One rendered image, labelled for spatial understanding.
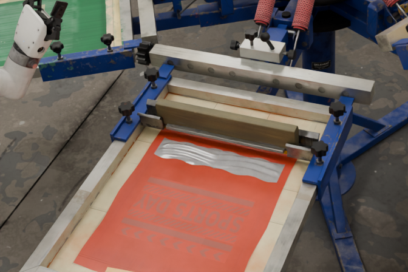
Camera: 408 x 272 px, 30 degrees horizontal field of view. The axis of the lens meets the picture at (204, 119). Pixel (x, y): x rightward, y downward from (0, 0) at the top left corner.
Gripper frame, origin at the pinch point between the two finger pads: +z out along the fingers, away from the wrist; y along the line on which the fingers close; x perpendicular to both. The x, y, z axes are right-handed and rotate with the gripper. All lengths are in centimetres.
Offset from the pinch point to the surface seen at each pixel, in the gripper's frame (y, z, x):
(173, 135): -16, -28, 46
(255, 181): -46, -21, 49
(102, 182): -20, -41, 24
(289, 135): -44, -7, 53
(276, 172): -47, -17, 53
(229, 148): -31, -21, 52
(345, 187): -10, -55, 171
